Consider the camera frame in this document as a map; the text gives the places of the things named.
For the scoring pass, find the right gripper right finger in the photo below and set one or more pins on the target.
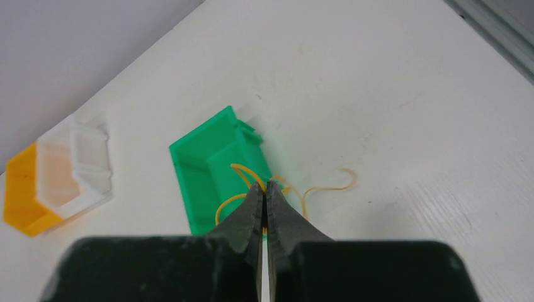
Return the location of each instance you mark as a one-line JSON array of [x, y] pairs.
[[287, 229]]

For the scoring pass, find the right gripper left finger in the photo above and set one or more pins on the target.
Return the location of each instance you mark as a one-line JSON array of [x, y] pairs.
[[237, 269]]

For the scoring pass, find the green plastic bin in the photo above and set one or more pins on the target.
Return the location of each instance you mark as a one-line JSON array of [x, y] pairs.
[[202, 161]]

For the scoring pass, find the white translucent plastic bin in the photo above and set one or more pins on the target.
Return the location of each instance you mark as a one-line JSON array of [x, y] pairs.
[[73, 168]]

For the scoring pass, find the orange plastic bin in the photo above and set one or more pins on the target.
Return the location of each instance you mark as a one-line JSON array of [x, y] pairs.
[[22, 210]]

